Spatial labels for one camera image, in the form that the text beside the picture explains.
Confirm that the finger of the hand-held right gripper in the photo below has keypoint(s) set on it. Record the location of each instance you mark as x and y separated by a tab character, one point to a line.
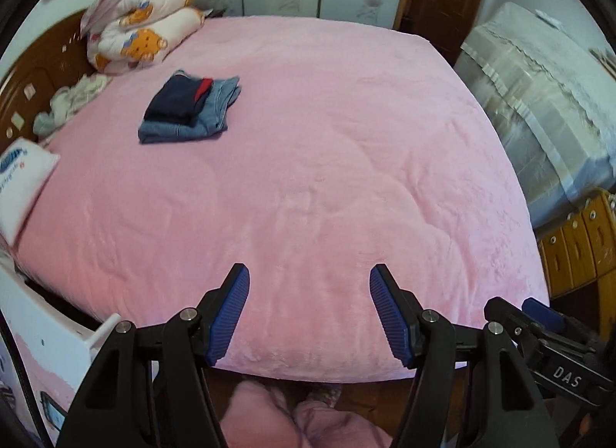
505	313
541	309

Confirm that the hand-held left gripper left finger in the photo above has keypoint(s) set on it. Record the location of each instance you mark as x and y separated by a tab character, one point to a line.
231	313

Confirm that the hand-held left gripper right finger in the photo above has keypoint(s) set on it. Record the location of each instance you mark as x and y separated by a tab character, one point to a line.
390	313

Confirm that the red and navy jacket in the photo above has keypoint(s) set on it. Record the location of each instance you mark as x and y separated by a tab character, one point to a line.
173	101

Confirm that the yellow wooden drawer cabinet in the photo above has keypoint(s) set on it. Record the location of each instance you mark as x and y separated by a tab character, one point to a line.
577	241

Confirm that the pink fleece blanket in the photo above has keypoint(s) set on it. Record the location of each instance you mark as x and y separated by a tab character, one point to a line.
313	164

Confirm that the folded blue jeans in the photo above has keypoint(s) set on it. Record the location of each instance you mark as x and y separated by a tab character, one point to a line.
214	115

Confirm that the furniture under white lace cover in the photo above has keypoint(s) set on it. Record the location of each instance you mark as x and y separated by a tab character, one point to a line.
539	91

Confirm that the white pillow with blue print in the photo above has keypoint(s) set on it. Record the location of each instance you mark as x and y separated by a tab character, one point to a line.
24	188

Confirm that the crumpled white cloth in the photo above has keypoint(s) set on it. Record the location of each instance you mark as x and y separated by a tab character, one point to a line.
67	101

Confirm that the small white box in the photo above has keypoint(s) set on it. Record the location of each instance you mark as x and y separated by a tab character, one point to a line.
549	18

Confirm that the folded cartoon print quilt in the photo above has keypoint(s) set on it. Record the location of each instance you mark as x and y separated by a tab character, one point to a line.
144	29

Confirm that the brown wooden headboard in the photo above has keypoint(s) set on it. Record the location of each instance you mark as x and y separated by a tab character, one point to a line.
33	72

